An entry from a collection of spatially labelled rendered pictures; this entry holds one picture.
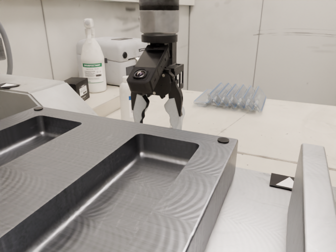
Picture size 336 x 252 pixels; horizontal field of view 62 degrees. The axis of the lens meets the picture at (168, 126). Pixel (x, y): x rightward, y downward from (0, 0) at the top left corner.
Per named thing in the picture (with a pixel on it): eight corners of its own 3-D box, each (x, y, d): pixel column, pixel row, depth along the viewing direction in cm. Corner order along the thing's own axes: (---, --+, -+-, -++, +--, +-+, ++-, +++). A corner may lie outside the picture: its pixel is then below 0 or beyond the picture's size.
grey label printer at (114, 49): (77, 81, 117) (72, 38, 111) (108, 72, 134) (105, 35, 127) (125, 88, 107) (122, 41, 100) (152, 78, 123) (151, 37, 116)
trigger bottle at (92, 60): (85, 88, 107) (77, 18, 97) (107, 87, 108) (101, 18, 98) (82, 94, 99) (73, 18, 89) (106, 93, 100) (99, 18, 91)
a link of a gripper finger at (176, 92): (189, 112, 57) (175, 71, 55) (186, 115, 56) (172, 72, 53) (168, 117, 59) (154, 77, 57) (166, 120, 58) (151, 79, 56)
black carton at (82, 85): (60, 104, 88) (57, 83, 85) (73, 96, 96) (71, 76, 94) (78, 105, 87) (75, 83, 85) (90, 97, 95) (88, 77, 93)
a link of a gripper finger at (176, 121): (196, 128, 62) (183, 89, 60) (188, 138, 57) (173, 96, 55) (183, 131, 64) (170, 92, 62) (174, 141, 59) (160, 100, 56)
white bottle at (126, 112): (119, 126, 83) (115, 78, 78) (124, 120, 88) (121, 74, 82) (135, 127, 82) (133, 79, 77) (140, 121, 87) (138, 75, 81)
